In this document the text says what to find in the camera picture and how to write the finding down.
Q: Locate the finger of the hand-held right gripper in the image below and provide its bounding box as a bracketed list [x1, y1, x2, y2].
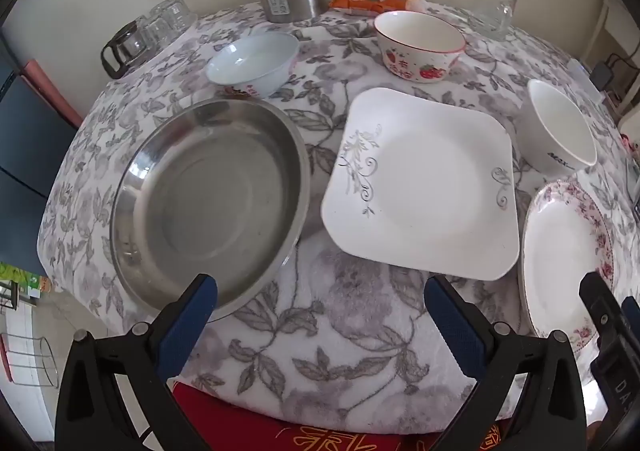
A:
[622, 295, 640, 333]
[579, 271, 627, 359]

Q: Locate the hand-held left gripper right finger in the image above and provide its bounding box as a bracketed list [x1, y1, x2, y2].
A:
[423, 274, 588, 451]

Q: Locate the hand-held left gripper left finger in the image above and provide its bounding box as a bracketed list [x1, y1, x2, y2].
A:
[56, 273, 219, 451]

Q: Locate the round pink floral plate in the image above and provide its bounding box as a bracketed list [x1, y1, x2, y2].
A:
[518, 180, 616, 359]

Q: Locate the stainless steel basin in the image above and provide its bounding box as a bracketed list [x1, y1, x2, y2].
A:
[109, 98, 312, 324]

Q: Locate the square white plate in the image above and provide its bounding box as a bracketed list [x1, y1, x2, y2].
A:
[320, 87, 522, 282]

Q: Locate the white square-rimmed bowl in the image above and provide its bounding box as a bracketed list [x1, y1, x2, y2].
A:
[518, 79, 599, 178]

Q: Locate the small white fruit-print bowl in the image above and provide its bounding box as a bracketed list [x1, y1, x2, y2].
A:
[206, 32, 300, 99]

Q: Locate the strawberry print red-rimmed bowl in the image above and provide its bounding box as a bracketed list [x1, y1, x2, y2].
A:
[374, 10, 467, 83]

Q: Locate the red cloth with gold print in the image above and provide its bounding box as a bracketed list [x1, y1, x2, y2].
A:
[172, 381, 506, 451]

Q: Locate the grey floral blanket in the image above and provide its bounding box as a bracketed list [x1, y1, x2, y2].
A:
[37, 0, 640, 424]

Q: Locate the green cardboard box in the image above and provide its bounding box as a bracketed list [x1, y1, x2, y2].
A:
[0, 261, 53, 297]

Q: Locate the dark grey refrigerator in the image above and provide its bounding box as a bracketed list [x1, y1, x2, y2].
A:
[0, 26, 83, 277]

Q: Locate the white power strip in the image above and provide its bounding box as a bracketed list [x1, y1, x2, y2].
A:
[567, 58, 606, 102]

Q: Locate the black charger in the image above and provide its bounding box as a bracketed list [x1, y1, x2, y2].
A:
[590, 61, 616, 92]

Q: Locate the small clear glass cup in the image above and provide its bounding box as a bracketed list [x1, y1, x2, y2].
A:
[160, 0, 198, 34]
[142, 11, 173, 49]

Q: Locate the clear glass mug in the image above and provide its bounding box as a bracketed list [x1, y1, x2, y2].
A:
[467, 0, 518, 42]

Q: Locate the metal wire rack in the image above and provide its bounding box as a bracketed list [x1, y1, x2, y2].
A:
[0, 333, 60, 389]

